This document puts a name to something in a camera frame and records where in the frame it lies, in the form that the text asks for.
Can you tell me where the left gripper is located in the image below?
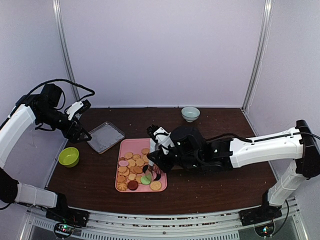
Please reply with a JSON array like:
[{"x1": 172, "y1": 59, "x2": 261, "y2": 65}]
[{"x1": 37, "y1": 106, "x2": 92, "y2": 143}]

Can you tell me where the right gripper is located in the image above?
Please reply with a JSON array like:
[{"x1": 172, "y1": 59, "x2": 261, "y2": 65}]
[{"x1": 147, "y1": 145, "x2": 202, "y2": 174}]

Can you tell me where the silver metal tin lid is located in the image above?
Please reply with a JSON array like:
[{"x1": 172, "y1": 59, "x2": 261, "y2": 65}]
[{"x1": 87, "y1": 121, "x2": 126, "y2": 154}]

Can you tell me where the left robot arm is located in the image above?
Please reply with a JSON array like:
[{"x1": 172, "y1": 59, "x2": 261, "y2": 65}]
[{"x1": 0, "y1": 78, "x2": 95, "y2": 222}]

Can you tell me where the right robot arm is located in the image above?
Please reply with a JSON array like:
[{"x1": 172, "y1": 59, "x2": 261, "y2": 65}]
[{"x1": 147, "y1": 120, "x2": 320, "y2": 221}]

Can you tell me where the green bowl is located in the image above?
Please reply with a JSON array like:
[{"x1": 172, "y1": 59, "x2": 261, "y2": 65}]
[{"x1": 58, "y1": 147, "x2": 80, "y2": 168}]

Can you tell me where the yellow round cookie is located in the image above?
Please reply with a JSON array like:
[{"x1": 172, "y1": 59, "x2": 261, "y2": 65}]
[{"x1": 149, "y1": 181, "x2": 162, "y2": 191}]

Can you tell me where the green round cookie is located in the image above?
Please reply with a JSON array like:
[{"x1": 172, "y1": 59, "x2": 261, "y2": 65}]
[{"x1": 140, "y1": 176, "x2": 152, "y2": 186}]

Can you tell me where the pink tray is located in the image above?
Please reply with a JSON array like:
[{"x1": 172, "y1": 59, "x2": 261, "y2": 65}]
[{"x1": 114, "y1": 138, "x2": 168, "y2": 193}]

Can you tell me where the pink round cookie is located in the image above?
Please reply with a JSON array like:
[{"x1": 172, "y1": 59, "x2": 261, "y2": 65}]
[{"x1": 118, "y1": 160, "x2": 129, "y2": 167}]

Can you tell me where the pale blue ceramic bowl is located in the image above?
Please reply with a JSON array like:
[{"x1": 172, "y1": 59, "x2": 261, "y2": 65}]
[{"x1": 181, "y1": 106, "x2": 201, "y2": 123}]

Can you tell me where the swirl butter cookie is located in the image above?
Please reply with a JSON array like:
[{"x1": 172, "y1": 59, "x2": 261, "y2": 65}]
[{"x1": 116, "y1": 181, "x2": 128, "y2": 192}]

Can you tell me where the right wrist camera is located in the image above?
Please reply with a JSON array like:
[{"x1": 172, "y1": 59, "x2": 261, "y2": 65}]
[{"x1": 170, "y1": 126, "x2": 206, "y2": 155}]

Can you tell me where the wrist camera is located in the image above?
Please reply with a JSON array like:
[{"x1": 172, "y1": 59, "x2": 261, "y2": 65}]
[
  {"x1": 40, "y1": 83, "x2": 63, "y2": 108},
  {"x1": 170, "y1": 126, "x2": 206, "y2": 155}
]

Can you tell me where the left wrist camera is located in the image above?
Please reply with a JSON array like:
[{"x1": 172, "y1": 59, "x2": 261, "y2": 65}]
[{"x1": 40, "y1": 83, "x2": 63, "y2": 108}]

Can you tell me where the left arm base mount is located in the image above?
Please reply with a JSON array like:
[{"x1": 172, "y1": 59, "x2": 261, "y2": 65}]
[{"x1": 42, "y1": 207, "x2": 90, "y2": 228}]

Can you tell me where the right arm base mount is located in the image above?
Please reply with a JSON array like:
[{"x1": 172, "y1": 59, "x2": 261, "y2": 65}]
[{"x1": 238, "y1": 205, "x2": 282, "y2": 226}]

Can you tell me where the aluminium corner post left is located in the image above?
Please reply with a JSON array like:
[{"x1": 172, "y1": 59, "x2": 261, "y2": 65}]
[{"x1": 51, "y1": 0, "x2": 81, "y2": 101}]

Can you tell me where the aluminium corner post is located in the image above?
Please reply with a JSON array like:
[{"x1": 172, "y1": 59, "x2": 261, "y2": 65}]
[
  {"x1": 242, "y1": 0, "x2": 274, "y2": 114},
  {"x1": 51, "y1": 0, "x2": 81, "y2": 101}
]

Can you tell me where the aluminium corner post right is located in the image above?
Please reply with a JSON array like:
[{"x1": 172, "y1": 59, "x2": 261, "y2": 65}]
[{"x1": 242, "y1": 0, "x2": 274, "y2": 114}]

